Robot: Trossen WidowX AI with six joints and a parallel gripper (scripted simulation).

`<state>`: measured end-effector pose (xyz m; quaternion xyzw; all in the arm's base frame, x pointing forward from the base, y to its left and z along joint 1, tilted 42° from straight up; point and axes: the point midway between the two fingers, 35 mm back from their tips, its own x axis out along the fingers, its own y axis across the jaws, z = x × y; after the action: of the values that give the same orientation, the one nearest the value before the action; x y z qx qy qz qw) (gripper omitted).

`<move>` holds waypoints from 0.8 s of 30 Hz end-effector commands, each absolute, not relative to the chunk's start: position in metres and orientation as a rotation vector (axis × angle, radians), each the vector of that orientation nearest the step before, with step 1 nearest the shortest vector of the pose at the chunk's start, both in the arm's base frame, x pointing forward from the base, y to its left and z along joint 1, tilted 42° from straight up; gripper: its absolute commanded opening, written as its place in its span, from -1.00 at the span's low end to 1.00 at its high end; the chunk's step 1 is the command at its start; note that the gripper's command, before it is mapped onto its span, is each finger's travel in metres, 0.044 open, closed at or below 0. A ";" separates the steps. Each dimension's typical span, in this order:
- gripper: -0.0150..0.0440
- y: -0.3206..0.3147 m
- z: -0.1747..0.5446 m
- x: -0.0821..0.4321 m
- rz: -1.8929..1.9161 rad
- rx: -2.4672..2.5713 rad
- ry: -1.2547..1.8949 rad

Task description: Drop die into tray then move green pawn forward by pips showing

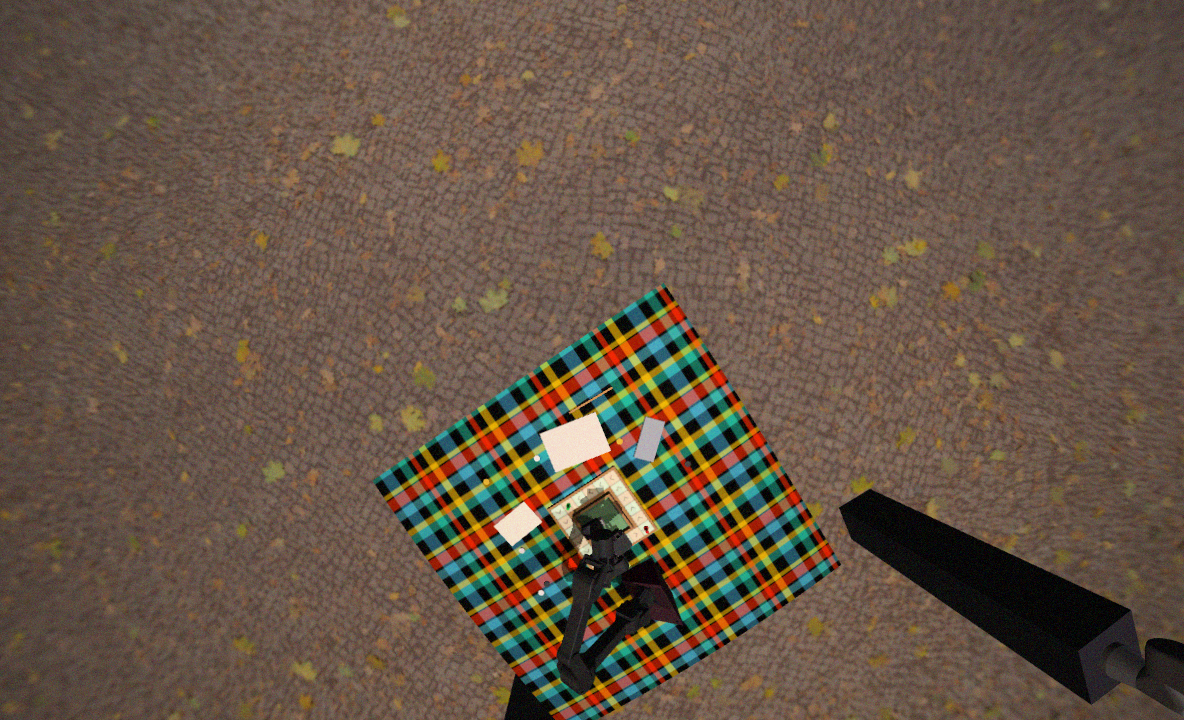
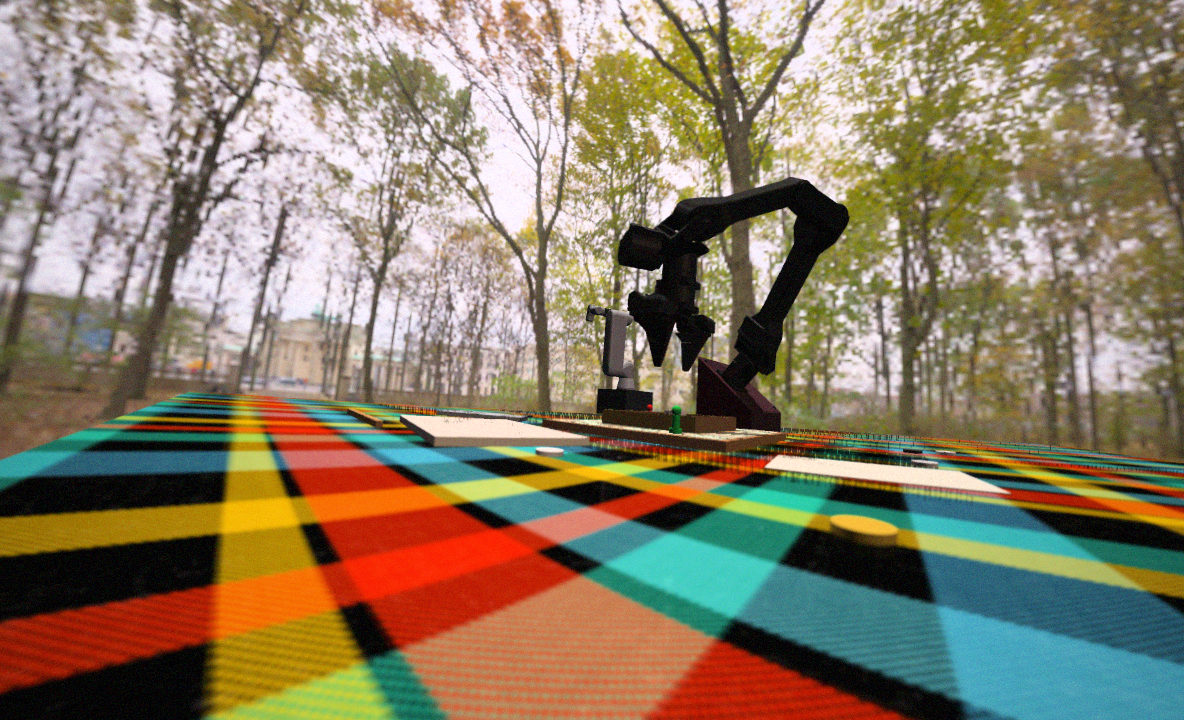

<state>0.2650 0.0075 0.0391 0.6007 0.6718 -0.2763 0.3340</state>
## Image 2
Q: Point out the yellow flat disc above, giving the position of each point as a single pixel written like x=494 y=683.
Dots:
x=864 y=530

